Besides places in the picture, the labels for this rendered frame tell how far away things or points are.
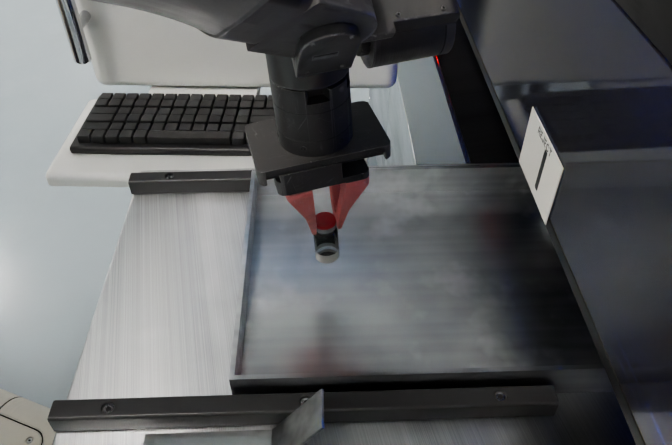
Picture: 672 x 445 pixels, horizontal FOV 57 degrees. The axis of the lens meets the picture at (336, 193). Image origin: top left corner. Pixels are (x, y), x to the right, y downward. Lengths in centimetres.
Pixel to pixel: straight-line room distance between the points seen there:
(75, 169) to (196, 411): 50
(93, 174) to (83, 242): 112
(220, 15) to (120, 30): 73
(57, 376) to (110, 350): 114
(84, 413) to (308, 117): 29
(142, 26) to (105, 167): 24
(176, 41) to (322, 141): 60
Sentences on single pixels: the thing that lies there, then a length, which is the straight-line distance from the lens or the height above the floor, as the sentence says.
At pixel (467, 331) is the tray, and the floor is 88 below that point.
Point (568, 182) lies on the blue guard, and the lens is 49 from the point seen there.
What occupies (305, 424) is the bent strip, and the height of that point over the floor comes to 92.
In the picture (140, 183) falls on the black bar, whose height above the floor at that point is 90.
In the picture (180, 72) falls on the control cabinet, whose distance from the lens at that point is 105.
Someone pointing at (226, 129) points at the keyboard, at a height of 83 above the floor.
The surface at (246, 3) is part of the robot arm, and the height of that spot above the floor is 122.
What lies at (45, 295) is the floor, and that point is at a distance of 192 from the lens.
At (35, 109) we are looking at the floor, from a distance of 270.
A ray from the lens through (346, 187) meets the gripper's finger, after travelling 47.
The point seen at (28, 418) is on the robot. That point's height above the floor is 28.
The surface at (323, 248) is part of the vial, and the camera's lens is 54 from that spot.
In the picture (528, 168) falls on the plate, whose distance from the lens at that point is 57.
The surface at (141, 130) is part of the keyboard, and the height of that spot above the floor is 83.
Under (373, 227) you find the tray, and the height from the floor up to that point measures 88.
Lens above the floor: 134
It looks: 41 degrees down
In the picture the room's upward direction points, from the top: straight up
